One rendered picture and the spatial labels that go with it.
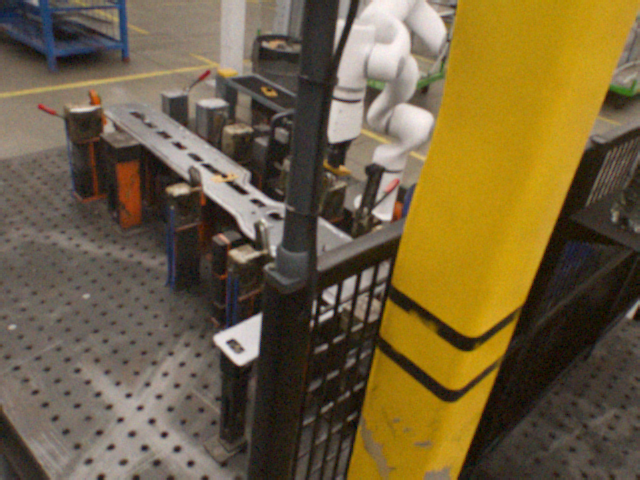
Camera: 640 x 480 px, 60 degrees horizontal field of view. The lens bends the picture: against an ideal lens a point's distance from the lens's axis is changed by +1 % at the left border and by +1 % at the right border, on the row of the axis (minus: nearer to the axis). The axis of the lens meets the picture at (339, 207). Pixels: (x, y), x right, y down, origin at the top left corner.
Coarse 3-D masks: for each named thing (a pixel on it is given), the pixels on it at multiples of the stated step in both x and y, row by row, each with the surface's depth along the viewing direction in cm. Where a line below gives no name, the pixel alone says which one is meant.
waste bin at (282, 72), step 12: (264, 36) 453; (276, 36) 460; (288, 36) 461; (252, 48) 432; (264, 48) 422; (276, 48) 420; (288, 48) 439; (300, 48) 443; (252, 60) 437; (264, 60) 428; (276, 60) 424; (288, 60) 425; (252, 72) 447; (264, 72) 435; (276, 72) 429; (288, 72) 430; (276, 84) 437; (288, 84) 438
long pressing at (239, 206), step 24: (120, 120) 200; (168, 120) 205; (144, 144) 186; (168, 144) 188; (192, 144) 191; (216, 168) 178; (240, 168) 179; (216, 192) 164; (240, 216) 155; (264, 216) 156; (336, 240) 151; (384, 264) 143; (336, 288) 132; (360, 288) 134
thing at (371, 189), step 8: (368, 168) 143; (376, 168) 145; (384, 168) 145; (368, 176) 146; (376, 176) 145; (368, 184) 148; (376, 184) 146; (368, 192) 149; (376, 192) 148; (360, 200) 150; (368, 200) 150; (360, 208) 151; (368, 208) 149
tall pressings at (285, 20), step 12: (276, 0) 597; (288, 0) 590; (300, 0) 608; (348, 0) 576; (276, 12) 601; (288, 12) 597; (300, 12) 615; (360, 12) 570; (276, 24) 606; (288, 24) 604; (300, 24) 622
